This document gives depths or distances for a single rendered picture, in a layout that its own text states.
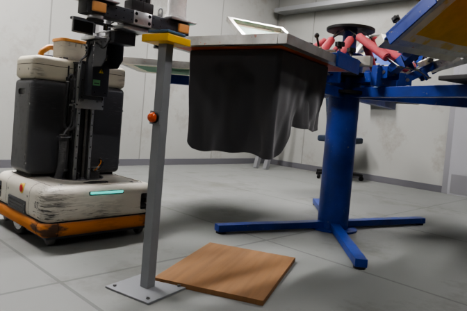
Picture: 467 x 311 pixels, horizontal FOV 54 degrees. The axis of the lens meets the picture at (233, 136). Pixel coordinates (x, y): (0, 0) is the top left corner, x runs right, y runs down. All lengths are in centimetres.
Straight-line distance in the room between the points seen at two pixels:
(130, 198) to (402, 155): 431
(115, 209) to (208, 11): 439
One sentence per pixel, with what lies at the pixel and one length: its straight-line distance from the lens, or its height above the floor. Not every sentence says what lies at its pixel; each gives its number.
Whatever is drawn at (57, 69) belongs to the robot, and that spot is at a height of 85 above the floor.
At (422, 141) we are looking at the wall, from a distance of 605.
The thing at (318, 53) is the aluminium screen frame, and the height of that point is 97.
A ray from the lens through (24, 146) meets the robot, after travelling 257.
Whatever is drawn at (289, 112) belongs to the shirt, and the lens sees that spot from 187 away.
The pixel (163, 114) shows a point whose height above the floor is 67.
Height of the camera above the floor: 67
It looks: 2 degrees down
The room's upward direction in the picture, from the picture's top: 5 degrees clockwise
